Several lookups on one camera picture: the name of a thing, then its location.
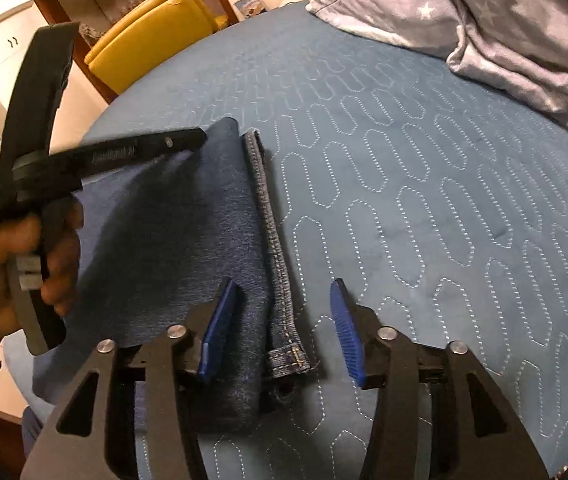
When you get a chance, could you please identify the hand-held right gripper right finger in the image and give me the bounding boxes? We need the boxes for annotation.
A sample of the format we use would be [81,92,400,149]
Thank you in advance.
[330,278,549,480]

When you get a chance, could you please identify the small picture card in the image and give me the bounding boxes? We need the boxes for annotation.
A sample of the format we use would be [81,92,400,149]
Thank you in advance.
[234,0,269,22]

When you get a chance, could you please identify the grey star print blanket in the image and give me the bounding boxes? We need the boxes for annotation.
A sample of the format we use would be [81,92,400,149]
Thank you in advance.
[305,0,568,153]

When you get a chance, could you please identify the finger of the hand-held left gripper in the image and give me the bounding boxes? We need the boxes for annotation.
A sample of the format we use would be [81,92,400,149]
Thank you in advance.
[1,22,81,162]
[48,127,209,182]

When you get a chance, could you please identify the blue denim pants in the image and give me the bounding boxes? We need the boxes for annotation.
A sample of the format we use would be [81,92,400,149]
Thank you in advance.
[31,116,315,436]

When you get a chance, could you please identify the yellow chair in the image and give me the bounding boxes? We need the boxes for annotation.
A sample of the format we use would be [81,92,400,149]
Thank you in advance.
[84,0,229,96]

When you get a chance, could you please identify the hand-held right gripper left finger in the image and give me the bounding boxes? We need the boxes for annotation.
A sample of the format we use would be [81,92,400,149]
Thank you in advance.
[21,277,245,480]

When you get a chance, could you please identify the blue quilted bed cover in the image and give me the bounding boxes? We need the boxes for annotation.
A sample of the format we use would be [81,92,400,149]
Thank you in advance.
[1,0,568,480]

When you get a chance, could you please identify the brown wooden door frame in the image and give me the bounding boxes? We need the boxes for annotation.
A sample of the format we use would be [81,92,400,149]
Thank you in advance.
[34,0,241,106]

